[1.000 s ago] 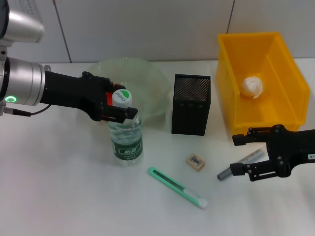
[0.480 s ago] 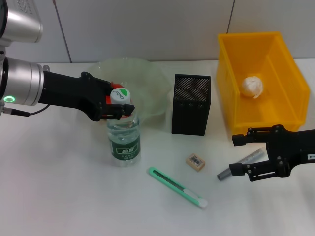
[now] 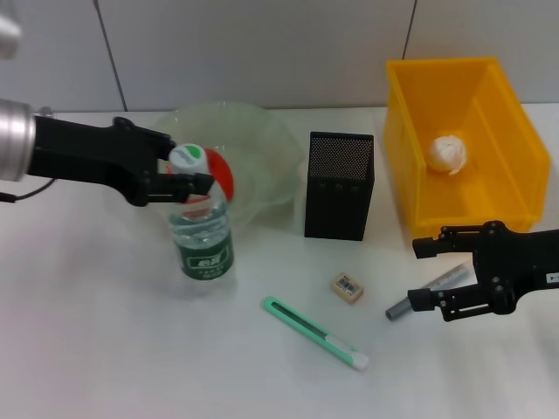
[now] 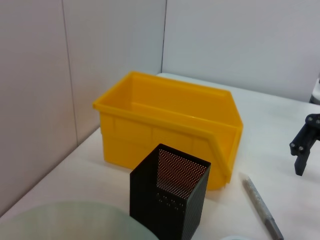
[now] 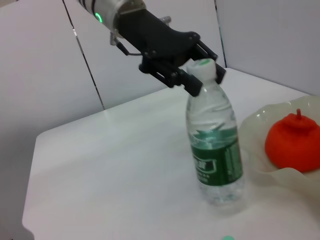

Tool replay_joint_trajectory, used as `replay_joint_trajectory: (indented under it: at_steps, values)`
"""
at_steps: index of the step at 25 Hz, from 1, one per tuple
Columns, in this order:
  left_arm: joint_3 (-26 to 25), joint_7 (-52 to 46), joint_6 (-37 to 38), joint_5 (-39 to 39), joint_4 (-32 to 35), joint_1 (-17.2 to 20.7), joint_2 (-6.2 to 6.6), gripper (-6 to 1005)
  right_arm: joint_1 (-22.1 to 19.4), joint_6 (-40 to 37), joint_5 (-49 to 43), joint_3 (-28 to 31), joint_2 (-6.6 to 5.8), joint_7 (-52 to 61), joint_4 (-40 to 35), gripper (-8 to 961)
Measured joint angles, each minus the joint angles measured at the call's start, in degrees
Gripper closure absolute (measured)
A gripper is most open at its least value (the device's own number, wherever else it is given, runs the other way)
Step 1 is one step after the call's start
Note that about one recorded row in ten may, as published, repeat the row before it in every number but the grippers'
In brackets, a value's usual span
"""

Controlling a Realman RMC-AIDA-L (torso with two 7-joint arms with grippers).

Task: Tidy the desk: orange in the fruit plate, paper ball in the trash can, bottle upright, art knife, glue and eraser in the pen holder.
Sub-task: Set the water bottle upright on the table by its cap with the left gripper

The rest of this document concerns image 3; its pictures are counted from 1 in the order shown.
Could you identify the grey marker pen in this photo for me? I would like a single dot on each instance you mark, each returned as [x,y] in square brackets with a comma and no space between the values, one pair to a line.
[450,278]

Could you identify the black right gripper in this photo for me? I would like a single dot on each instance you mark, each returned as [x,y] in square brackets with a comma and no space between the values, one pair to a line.
[519,266]

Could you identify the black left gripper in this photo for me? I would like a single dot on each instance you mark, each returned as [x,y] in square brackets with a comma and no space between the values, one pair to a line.
[87,153]

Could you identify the white paper ball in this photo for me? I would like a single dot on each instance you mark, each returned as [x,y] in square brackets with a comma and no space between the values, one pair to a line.
[447,155]

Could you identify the black mesh pen holder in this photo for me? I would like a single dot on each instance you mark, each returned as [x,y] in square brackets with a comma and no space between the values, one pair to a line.
[338,192]

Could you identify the pale green glass fruit plate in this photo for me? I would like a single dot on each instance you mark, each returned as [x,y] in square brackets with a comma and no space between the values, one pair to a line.
[262,153]

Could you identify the red-orange toy orange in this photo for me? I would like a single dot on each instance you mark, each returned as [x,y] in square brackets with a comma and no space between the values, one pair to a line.
[222,170]

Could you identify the beige eraser with barcode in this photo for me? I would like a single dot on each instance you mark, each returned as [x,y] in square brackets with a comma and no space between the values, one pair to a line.
[346,288]

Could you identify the clear green-label water bottle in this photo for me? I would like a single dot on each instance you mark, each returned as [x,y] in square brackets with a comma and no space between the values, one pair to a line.
[205,249]

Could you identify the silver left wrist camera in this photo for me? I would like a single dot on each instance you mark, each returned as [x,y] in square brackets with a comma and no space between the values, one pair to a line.
[8,37]

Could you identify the yellow plastic bin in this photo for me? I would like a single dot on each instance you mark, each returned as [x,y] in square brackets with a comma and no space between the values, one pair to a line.
[489,205]

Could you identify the green utility knife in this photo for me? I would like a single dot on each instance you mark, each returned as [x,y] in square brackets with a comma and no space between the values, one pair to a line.
[305,327]

